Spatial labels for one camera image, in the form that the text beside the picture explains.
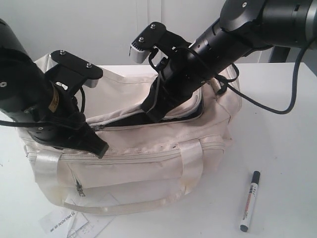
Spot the white whiteboard marker black cap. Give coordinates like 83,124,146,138
240,171,261,233

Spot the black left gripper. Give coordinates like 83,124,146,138
26,86,109,159

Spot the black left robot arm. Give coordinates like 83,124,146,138
0,21,109,158

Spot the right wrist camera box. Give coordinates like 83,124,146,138
129,22,191,64

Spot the white paper hang tag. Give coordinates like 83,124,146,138
39,208,114,238

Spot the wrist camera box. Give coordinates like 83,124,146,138
129,22,191,64
45,50,103,96

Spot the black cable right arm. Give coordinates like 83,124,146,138
148,44,317,115

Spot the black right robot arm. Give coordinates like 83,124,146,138
141,0,317,122

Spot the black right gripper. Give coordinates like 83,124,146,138
143,47,208,122

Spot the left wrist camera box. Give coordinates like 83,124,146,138
45,50,103,96

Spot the cream fabric duffel bag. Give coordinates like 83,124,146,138
17,65,242,215

